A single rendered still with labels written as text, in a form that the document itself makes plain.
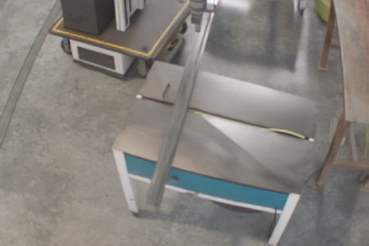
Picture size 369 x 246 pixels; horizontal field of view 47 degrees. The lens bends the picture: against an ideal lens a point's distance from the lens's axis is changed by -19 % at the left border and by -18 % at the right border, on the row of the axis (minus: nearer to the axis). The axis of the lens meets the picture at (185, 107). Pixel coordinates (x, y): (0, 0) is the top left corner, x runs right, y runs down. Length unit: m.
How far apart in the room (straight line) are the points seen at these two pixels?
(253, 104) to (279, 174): 0.41
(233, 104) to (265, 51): 1.38
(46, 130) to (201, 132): 1.39
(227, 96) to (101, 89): 1.28
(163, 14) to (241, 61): 0.66
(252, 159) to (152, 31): 1.45
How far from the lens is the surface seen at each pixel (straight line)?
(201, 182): 2.28
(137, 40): 3.35
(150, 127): 2.35
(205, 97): 2.46
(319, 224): 2.97
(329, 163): 2.86
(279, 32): 3.95
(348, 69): 2.66
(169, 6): 3.60
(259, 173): 2.22
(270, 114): 2.42
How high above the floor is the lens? 2.62
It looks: 51 degrees down
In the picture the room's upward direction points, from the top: 1 degrees counter-clockwise
